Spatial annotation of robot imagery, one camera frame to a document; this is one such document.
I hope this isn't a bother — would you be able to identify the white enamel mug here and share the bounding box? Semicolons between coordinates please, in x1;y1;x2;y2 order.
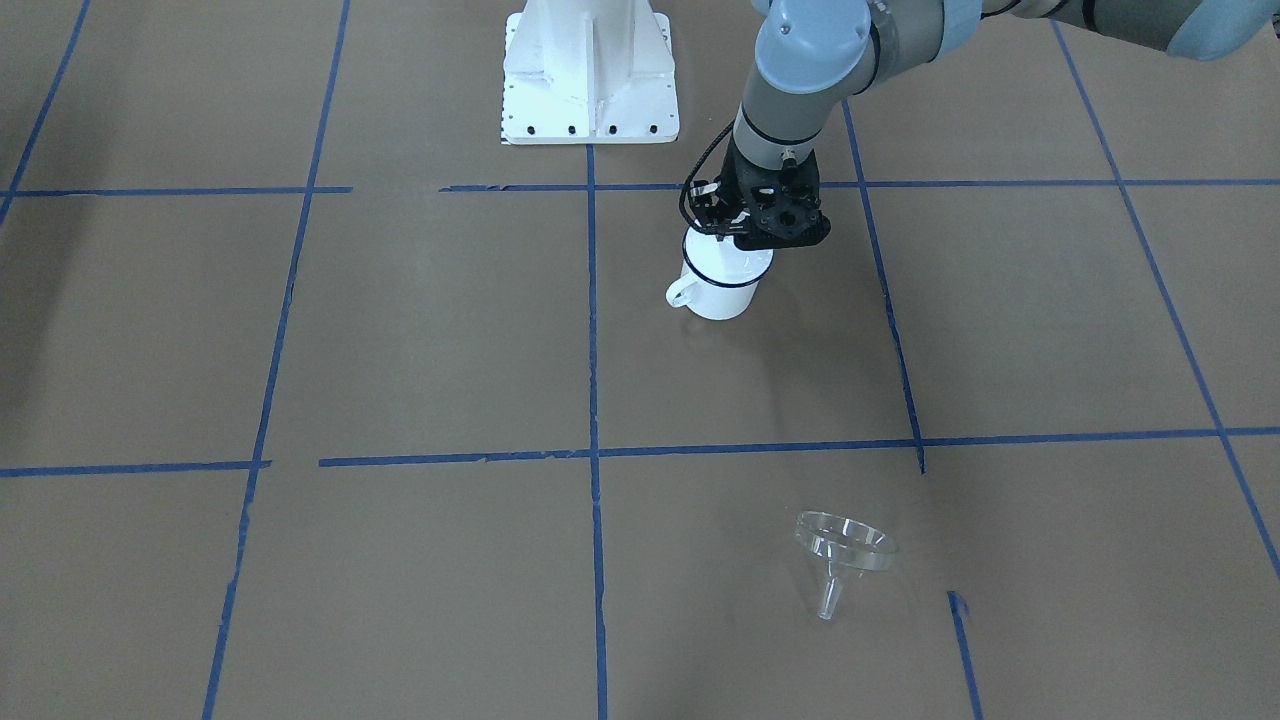
666;228;774;322

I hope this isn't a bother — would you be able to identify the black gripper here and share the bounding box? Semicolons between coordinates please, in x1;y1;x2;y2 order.
686;138;831;251

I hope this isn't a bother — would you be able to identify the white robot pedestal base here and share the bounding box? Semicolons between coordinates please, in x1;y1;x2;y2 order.
500;1;680;146

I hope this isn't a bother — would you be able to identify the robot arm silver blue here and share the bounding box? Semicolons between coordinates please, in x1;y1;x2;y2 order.
678;1;1277;251

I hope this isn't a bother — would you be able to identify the clear plastic funnel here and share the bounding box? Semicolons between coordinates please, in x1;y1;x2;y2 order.
794;510;900;623

